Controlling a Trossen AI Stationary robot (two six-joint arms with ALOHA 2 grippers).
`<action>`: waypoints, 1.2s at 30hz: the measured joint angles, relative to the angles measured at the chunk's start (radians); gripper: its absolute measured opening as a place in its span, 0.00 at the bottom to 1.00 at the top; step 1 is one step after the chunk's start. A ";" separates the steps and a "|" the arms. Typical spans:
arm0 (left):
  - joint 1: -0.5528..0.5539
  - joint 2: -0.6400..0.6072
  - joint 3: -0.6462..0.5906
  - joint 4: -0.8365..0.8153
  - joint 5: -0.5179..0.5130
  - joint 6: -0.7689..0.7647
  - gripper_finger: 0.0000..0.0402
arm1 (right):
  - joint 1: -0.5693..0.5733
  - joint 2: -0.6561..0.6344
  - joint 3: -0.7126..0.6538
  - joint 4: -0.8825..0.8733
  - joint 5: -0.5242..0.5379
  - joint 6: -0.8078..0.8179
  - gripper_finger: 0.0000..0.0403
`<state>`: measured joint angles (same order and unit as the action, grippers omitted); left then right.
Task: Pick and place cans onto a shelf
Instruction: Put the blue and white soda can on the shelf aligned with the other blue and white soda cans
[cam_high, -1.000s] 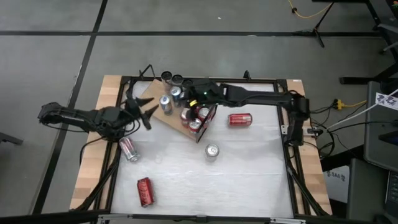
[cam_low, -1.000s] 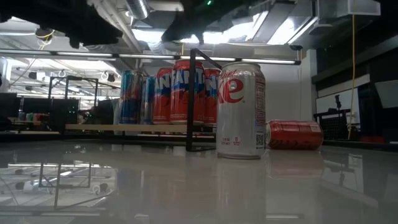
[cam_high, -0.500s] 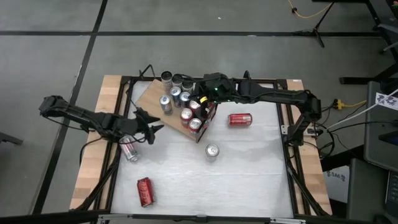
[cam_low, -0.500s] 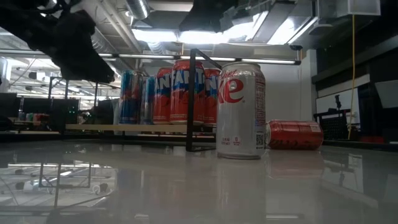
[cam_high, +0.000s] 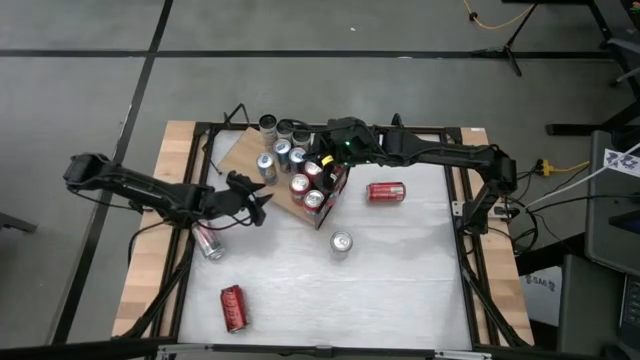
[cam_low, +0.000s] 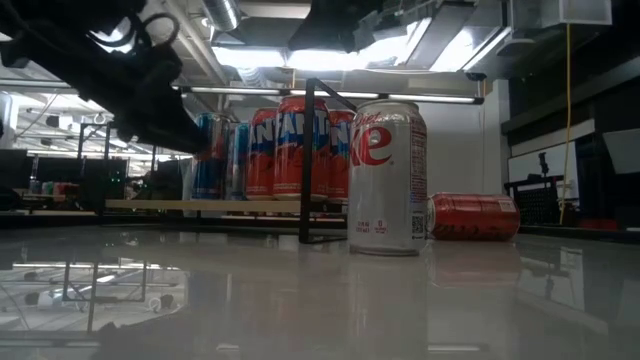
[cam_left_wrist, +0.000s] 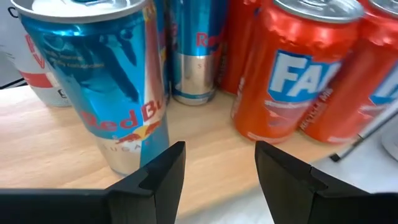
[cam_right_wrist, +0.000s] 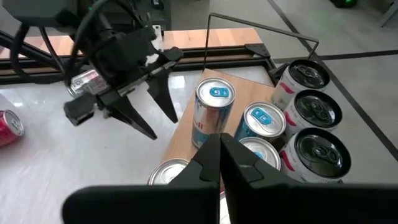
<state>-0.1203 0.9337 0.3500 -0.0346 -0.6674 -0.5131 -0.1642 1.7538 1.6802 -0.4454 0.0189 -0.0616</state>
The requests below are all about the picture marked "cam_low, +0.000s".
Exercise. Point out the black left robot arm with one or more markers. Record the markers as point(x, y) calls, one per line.
point(45, 45)

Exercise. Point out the red soda can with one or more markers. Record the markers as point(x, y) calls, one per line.
point(260, 165)

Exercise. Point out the black rack frame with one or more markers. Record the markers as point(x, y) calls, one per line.
point(106, 150)

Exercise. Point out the red Coca-Cola can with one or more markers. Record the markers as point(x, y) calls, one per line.
point(475, 217)

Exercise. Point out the white wall board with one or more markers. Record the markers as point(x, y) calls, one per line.
point(525, 165)

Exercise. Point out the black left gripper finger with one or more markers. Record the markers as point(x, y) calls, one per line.
point(175, 132)

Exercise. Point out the silver Diet Coke can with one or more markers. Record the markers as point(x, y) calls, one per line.
point(387, 200)

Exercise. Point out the black cart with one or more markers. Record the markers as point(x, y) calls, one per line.
point(532, 200)

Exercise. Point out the fluorescent ceiling light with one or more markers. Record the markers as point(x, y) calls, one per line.
point(325, 60)

